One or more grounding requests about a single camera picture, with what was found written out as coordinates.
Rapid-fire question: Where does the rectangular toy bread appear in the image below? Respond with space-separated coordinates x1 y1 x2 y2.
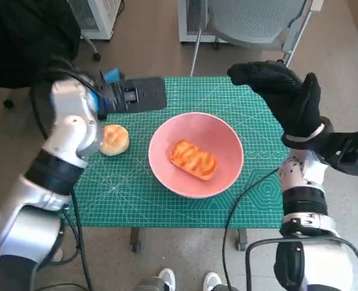
169 139 218 182

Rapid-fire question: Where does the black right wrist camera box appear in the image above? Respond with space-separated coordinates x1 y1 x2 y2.
314 129 358 179

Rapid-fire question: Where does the grey mesh chair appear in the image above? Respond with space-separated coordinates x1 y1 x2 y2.
190 0 316 78

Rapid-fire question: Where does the round toy bread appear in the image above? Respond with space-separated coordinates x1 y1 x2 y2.
98 123 130 157

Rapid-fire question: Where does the pink bowl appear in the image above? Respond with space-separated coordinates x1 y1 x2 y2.
148 112 245 199

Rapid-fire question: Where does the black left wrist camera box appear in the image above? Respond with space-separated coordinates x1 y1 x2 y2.
118 77 167 113

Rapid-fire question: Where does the white shoe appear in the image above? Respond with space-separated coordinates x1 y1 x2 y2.
158 268 176 291
203 272 223 291

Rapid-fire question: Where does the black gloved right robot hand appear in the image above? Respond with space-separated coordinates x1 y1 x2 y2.
227 61 322 142

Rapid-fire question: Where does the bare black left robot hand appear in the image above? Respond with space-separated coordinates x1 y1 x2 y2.
95 68 125 121

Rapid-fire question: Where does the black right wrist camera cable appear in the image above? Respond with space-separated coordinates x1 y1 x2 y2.
222 168 279 291

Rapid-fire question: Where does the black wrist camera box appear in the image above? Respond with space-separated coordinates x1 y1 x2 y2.
314 129 358 179
118 77 167 113

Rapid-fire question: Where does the black right arm loop cable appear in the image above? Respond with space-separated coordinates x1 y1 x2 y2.
245 236 358 291

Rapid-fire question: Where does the white grille cabinet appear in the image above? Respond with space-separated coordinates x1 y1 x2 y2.
68 0 124 40

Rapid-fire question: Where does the green cutting mat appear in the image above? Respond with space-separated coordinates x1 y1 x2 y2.
61 76 290 229

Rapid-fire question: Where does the white air purifier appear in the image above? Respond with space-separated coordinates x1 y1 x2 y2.
177 0 230 45

